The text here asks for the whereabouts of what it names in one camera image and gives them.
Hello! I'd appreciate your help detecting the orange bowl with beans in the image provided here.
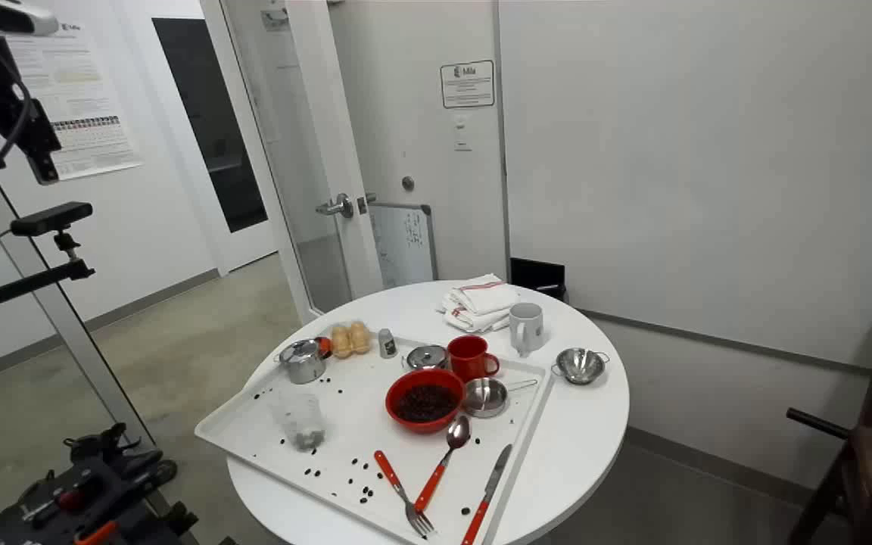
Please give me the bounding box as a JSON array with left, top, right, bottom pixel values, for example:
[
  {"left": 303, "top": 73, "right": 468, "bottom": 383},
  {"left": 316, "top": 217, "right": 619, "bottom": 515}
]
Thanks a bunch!
[{"left": 383, "top": 371, "right": 462, "bottom": 436}]

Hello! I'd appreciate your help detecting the small steel dish behind bowl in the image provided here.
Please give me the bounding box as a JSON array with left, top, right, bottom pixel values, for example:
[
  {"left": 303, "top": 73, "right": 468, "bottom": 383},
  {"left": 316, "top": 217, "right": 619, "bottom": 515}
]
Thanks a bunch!
[{"left": 405, "top": 346, "right": 447, "bottom": 371}]

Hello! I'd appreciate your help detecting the small steel bowl by orange bowl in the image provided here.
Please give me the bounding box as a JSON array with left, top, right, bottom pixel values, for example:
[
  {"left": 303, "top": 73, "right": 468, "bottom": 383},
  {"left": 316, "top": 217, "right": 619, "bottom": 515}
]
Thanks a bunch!
[{"left": 462, "top": 378, "right": 508, "bottom": 417}]

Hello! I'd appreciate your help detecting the small steel bowl on table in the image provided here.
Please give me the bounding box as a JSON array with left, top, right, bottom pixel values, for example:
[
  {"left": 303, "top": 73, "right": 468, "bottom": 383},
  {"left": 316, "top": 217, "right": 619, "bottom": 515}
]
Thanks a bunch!
[{"left": 557, "top": 349, "right": 606, "bottom": 385}]

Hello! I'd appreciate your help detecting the white red-striped cloth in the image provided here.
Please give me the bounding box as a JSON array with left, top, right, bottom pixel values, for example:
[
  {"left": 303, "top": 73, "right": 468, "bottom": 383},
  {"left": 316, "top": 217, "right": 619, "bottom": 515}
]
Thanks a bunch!
[{"left": 439, "top": 273, "right": 513, "bottom": 332}]

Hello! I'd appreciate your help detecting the red mug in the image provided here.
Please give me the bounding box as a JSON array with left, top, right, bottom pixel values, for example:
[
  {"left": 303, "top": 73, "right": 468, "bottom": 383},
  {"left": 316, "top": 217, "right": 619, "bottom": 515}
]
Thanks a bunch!
[{"left": 447, "top": 335, "right": 500, "bottom": 383}]

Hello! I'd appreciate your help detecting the small grey shaker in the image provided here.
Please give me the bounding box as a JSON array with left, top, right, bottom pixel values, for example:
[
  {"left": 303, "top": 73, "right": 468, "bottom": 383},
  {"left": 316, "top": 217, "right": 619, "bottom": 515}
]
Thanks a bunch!
[{"left": 377, "top": 326, "right": 396, "bottom": 357}]

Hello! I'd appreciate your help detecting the grey metal mug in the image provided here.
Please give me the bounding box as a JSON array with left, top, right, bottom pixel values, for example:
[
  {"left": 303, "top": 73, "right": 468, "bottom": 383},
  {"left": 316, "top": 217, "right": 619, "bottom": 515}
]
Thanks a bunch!
[{"left": 508, "top": 303, "right": 544, "bottom": 357}]

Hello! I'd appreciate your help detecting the black box on floor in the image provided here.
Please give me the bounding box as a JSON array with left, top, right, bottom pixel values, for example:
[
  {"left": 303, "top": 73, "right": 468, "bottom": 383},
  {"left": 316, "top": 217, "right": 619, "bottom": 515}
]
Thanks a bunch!
[{"left": 508, "top": 259, "right": 567, "bottom": 300}]

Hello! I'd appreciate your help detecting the small orange lid object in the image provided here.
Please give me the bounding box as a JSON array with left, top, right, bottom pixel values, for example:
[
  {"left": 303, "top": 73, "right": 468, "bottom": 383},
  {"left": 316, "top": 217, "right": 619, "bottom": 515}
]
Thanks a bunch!
[{"left": 316, "top": 335, "right": 332, "bottom": 362}]

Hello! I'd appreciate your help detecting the round white table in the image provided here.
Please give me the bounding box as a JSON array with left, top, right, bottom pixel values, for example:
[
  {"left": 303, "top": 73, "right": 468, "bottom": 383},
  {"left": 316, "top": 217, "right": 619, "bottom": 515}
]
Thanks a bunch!
[{"left": 227, "top": 281, "right": 630, "bottom": 545}]

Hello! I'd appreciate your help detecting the white rectangular tray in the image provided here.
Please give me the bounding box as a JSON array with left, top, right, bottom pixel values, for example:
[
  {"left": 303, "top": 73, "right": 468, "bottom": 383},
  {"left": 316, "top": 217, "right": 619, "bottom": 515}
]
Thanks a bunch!
[{"left": 194, "top": 356, "right": 550, "bottom": 545}]

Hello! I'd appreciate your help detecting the black tool pile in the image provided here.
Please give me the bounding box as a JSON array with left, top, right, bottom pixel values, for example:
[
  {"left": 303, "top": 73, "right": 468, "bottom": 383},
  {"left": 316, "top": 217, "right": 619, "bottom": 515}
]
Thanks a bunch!
[{"left": 0, "top": 424, "right": 196, "bottom": 545}]

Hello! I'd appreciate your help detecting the dark wooden chair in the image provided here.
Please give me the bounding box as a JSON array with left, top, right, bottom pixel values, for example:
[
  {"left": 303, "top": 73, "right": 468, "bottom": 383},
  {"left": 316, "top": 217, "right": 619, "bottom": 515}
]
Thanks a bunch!
[{"left": 783, "top": 306, "right": 872, "bottom": 545}]

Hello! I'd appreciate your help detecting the silver door handle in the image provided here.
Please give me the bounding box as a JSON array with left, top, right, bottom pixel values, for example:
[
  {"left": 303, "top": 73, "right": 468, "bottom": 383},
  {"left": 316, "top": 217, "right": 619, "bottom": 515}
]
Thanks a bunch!
[{"left": 316, "top": 193, "right": 353, "bottom": 217}]

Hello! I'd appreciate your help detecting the wall sign paper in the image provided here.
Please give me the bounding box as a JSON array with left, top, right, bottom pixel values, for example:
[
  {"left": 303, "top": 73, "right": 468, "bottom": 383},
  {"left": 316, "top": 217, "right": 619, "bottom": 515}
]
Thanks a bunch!
[{"left": 439, "top": 60, "right": 492, "bottom": 108}]

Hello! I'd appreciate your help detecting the orange-handled knife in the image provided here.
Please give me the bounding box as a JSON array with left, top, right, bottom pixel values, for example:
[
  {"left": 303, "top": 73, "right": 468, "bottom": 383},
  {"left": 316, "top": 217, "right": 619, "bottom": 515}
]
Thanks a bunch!
[{"left": 461, "top": 445, "right": 513, "bottom": 545}]

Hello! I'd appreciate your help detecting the orange-handled fork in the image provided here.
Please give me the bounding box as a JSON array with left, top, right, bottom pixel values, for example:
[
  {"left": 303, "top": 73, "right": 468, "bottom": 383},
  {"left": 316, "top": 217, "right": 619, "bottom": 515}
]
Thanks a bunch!
[{"left": 373, "top": 451, "right": 433, "bottom": 540}]

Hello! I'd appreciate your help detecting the black camera on tripod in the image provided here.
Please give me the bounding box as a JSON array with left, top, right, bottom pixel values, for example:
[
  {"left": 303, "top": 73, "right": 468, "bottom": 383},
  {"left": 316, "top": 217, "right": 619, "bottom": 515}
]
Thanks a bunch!
[{"left": 0, "top": 199, "right": 93, "bottom": 303}]

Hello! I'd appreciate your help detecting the white poster on wall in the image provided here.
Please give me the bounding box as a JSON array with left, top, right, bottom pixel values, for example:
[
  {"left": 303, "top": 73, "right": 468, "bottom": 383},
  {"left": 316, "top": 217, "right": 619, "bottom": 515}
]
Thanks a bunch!
[{"left": 8, "top": 22, "right": 140, "bottom": 183}]

